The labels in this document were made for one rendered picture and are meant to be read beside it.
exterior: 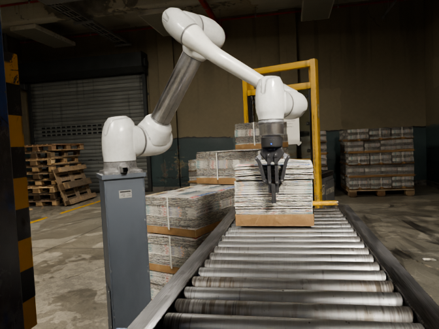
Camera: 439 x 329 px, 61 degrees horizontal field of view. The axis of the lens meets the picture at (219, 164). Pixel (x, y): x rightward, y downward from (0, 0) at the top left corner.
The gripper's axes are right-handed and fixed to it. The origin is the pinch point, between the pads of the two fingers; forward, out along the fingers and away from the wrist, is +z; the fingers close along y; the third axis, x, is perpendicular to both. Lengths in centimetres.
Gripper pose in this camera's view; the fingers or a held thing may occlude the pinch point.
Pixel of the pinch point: (274, 193)
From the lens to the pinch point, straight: 134.9
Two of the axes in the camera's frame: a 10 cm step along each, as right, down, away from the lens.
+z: 0.5, 10.0, 0.5
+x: -1.9, 0.6, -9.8
